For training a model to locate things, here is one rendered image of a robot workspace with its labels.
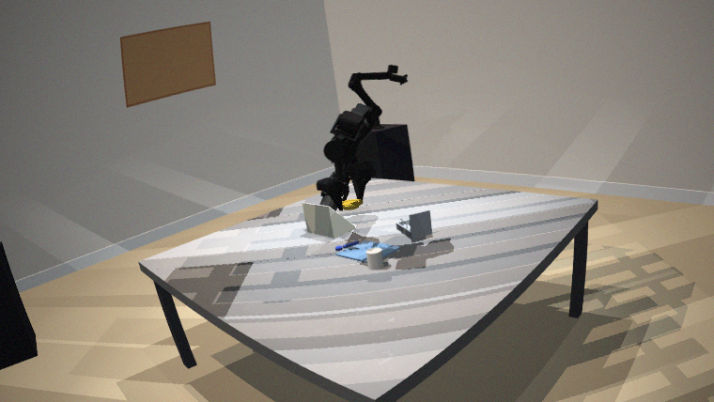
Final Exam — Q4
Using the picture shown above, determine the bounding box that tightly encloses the yellow plate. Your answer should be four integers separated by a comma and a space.
342, 199, 364, 210

